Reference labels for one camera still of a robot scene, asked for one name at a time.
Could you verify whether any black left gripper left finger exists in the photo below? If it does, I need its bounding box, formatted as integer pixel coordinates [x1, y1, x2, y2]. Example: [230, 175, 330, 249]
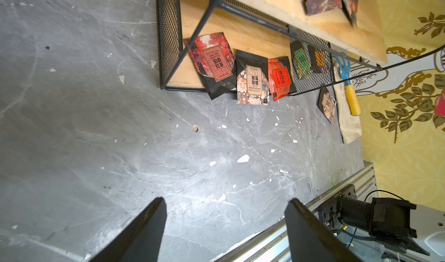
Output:
[91, 197, 167, 262]

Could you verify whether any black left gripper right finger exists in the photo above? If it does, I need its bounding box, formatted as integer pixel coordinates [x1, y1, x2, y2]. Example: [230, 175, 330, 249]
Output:
[285, 198, 360, 262]

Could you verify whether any chrysanthemum pu'er tea bag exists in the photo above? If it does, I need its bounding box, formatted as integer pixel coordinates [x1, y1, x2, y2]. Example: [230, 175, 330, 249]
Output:
[318, 86, 337, 124]

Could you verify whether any orange label tea bag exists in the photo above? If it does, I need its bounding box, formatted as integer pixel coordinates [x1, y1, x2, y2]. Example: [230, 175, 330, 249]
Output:
[308, 45, 329, 74]

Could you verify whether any green label tea bag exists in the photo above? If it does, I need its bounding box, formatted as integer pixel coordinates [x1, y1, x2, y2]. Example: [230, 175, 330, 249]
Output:
[290, 41, 311, 80]

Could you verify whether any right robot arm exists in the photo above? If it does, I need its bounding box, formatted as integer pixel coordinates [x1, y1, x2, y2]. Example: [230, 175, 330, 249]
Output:
[317, 186, 445, 262]

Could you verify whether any red tea bag lower shelf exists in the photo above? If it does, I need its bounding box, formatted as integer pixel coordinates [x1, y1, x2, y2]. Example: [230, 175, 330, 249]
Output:
[268, 56, 297, 102]

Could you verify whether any blue garden hand rake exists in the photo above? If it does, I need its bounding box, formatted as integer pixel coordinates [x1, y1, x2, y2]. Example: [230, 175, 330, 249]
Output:
[334, 56, 362, 116]

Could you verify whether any black wire mesh shelf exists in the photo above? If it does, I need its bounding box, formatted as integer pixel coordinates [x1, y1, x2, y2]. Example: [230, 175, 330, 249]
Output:
[155, 0, 445, 96]

